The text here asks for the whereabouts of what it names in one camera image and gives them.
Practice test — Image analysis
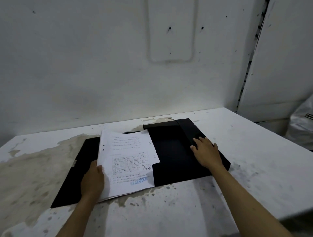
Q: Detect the person's right hand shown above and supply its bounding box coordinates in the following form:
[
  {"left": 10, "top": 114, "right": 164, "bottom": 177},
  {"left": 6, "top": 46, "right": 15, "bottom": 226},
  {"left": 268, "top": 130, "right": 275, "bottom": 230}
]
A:
[{"left": 190, "top": 136, "right": 224, "bottom": 169}]

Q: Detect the person's left hand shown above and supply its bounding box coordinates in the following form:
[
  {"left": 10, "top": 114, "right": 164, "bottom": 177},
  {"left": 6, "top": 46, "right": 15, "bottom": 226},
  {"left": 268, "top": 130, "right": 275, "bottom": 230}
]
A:
[{"left": 80, "top": 160, "right": 105, "bottom": 202}]

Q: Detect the black flap folder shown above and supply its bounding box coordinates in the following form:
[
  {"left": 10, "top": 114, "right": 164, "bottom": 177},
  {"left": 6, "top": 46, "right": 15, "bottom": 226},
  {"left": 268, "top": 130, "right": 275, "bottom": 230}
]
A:
[{"left": 51, "top": 118, "right": 231, "bottom": 209}]

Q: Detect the stack of printed paper sheets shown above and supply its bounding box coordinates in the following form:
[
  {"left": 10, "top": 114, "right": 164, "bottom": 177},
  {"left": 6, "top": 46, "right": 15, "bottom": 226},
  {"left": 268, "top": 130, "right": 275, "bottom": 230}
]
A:
[{"left": 97, "top": 129, "right": 161, "bottom": 203}]

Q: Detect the person's right forearm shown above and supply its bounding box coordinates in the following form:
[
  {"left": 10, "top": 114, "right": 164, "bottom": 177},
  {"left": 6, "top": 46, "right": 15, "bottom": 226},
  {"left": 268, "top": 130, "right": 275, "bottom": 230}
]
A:
[{"left": 210, "top": 163, "right": 295, "bottom": 237}]

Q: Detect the person's left forearm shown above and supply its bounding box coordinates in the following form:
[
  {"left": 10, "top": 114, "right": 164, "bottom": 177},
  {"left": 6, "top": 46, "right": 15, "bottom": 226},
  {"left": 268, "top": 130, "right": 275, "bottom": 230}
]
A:
[{"left": 55, "top": 197, "right": 99, "bottom": 237}]

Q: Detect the white plastic bag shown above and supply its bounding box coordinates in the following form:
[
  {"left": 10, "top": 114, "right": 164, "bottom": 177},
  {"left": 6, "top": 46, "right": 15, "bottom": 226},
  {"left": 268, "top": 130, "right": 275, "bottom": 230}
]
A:
[{"left": 285, "top": 94, "right": 313, "bottom": 151}]

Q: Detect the white board panel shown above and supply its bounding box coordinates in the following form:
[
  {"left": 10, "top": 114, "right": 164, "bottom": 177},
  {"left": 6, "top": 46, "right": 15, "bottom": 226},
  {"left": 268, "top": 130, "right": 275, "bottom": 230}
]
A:
[{"left": 236, "top": 0, "right": 313, "bottom": 123}]

